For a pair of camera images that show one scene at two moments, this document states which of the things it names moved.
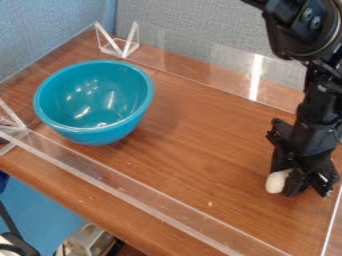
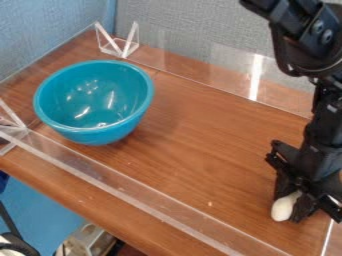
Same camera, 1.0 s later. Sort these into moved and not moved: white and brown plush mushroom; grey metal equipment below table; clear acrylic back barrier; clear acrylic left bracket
Moved: white and brown plush mushroom
Not moved: grey metal equipment below table; clear acrylic left bracket; clear acrylic back barrier
